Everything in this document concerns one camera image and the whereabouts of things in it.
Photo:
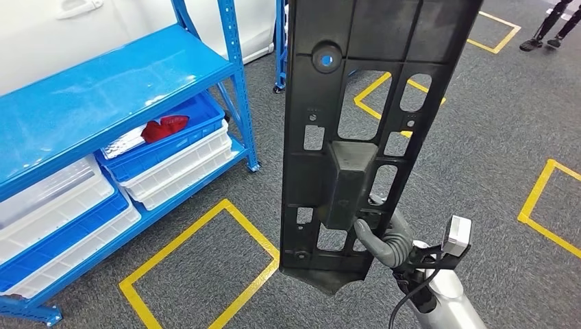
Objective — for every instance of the yellow floor tape square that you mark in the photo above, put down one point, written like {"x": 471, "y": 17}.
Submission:
{"x": 225, "y": 205}

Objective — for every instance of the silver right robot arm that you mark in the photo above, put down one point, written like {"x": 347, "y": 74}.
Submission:
{"x": 449, "y": 295}

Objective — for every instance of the black plastic frame part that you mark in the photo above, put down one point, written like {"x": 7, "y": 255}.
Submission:
{"x": 317, "y": 181}

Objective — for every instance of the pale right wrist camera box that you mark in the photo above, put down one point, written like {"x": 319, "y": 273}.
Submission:
{"x": 457, "y": 236}

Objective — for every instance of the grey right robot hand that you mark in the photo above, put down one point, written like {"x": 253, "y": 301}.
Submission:
{"x": 370, "y": 245}

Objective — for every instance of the white car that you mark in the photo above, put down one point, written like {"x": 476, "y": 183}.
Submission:
{"x": 45, "y": 36}

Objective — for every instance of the blue plastic tray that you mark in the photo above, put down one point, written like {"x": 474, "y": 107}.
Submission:
{"x": 68, "y": 236}
{"x": 204, "y": 120}

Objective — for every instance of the blue metal shelf rack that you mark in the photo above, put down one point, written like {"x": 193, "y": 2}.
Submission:
{"x": 90, "y": 91}
{"x": 281, "y": 45}

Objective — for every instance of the red car lamp part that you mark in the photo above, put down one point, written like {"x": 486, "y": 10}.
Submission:
{"x": 161, "y": 129}

